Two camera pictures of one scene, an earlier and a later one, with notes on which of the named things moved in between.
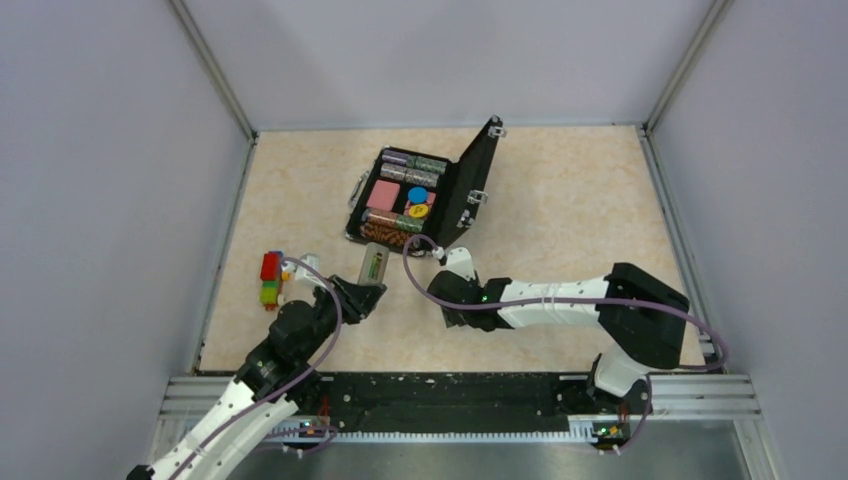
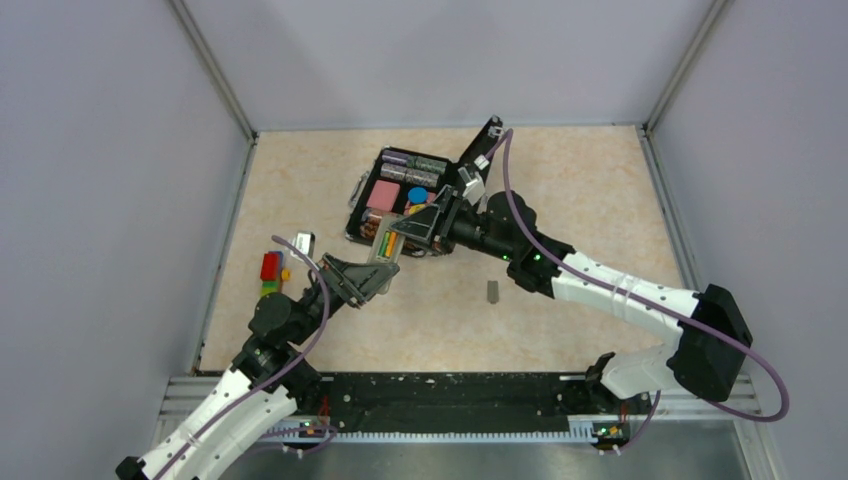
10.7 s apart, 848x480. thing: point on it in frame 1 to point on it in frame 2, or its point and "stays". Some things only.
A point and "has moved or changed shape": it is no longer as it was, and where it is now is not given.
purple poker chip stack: x=395 y=157 stays
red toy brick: x=270 y=265 stays
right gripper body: x=455 y=318 to x=458 y=226
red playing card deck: x=383 y=195 stays
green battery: x=373 y=267 has moved or changed shape
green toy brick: x=269 y=292 stays
